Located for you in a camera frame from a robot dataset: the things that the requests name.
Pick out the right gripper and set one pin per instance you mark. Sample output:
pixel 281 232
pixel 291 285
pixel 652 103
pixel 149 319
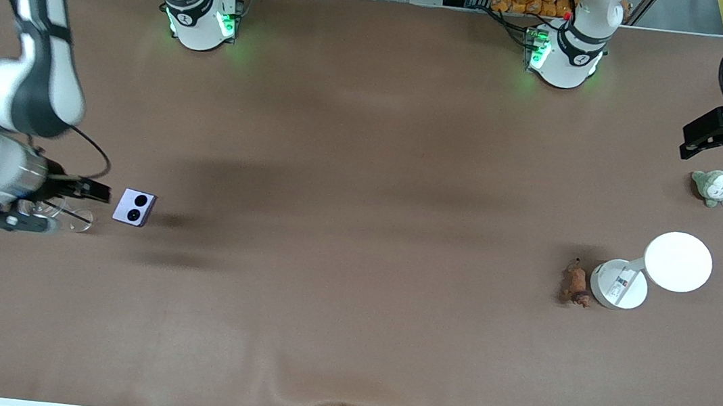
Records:
pixel 55 186

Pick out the purple flip phone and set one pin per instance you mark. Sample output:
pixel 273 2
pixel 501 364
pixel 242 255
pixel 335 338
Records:
pixel 134 207

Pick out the brown lion statue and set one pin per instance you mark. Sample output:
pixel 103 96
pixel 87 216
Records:
pixel 576 282

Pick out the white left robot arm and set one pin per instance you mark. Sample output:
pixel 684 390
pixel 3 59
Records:
pixel 577 44

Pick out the black drinking straw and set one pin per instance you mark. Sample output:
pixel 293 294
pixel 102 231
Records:
pixel 77 217

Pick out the clear plastic cup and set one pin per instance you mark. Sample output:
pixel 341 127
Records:
pixel 82 220

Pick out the grey totoro plush toy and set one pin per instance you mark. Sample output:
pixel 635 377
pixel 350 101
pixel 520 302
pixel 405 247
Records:
pixel 717 187

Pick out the white round table lamp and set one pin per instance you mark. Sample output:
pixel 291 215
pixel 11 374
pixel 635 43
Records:
pixel 678 261

